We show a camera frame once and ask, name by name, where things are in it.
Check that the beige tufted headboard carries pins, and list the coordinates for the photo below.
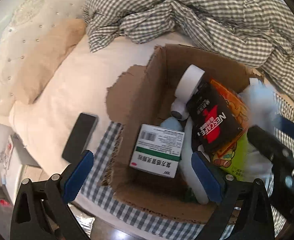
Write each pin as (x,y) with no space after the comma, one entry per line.
(40,35)

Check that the green wet wipes pack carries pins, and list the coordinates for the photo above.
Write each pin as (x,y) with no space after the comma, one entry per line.
(233,161)

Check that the light blue earbuds case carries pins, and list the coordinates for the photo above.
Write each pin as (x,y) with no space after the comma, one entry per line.
(172,123)

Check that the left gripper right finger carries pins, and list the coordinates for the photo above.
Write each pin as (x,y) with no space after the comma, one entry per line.
(210,176)

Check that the cardboard box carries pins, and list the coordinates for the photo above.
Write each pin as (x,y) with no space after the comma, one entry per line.
(143,95)

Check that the green white carton box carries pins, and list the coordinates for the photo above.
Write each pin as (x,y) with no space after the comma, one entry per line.
(157,150)

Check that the black smartphone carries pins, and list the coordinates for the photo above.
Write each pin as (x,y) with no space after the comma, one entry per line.
(79,137)

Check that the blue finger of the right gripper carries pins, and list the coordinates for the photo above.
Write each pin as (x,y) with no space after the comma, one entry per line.
(269,146)
(284,125)

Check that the blue pocket tissue pack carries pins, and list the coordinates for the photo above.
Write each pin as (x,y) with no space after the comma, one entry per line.
(260,103)

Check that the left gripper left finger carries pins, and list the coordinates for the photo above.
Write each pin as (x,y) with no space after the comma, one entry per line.
(74,176)

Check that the white tape roll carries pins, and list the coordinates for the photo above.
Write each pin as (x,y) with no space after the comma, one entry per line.
(189,83)

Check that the black Nescafe box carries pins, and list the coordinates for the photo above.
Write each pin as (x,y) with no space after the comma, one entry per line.
(213,122)

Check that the gingham duvet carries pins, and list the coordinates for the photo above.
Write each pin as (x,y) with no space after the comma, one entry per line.
(257,33)

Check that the orange red snack packet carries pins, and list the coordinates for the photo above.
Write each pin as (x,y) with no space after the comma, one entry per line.
(238,110)

